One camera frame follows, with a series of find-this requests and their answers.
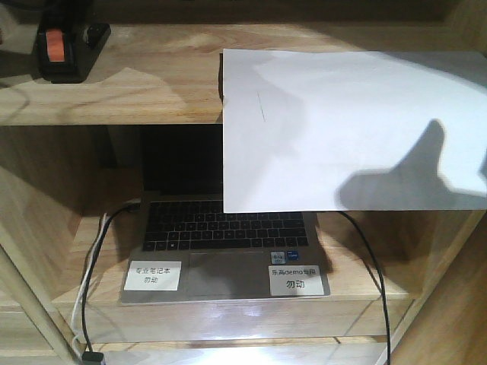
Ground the white paper sheet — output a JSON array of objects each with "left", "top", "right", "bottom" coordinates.
[{"left": 223, "top": 49, "right": 486, "bottom": 213}]

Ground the black stapler with orange label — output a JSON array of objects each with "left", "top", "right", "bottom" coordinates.
[{"left": 34, "top": 1, "right": 111, "bottom": 84}]

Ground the silver Huawei laptop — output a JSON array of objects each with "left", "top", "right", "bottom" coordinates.
[{"left": 121, "top": 125, "right": 330, "bottom": 304}]

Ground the wooden shelf unit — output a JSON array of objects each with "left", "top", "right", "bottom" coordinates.
[{"left": 1, "top": 1, "right": 486, "bottom": 364}]

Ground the black power adapter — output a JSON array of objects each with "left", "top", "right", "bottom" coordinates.
[{"left": 81, "top": 351, "right": 106, "bottom": 365}]

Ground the black laptop cable left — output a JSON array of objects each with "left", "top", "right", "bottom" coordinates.
[{"left": 81, "top": 203, "right": 141, "bottom": 353}]

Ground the black laptop cable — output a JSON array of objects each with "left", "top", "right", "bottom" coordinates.
[
  {"left": 336, "top": 210, "right": 393, "bottom": 365},
  {"left": 81, "top": 203, "right": 141, "bottom": 353}
]

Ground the black laptop cable right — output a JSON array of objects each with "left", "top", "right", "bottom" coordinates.
[{"left": 336, "top": 210, "right": 393, "bottom": 365}]

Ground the white cable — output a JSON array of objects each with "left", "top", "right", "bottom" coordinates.
[{"left": 71, "top": 197, "right": 141, "bottom": 360}]

